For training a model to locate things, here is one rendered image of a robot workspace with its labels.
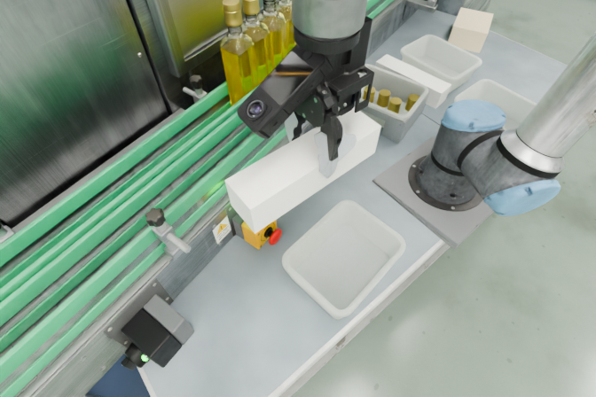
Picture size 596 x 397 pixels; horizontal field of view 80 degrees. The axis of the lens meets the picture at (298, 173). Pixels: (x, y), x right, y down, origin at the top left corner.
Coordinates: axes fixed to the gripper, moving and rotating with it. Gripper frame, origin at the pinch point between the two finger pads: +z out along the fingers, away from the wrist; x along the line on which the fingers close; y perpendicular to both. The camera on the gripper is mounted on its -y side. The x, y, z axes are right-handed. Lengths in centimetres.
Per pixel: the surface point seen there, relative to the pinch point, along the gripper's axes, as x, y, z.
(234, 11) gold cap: 34.7, 10.4, -5.6
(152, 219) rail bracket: 11.2, -21.8, 8.5
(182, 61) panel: 46.4, 1.5, 8.0
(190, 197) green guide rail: 15.3, -14.5, 13.4
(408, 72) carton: 27, 65, 28
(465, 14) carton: 36, 108, 27
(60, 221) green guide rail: 27.2, -34.8, 16.0
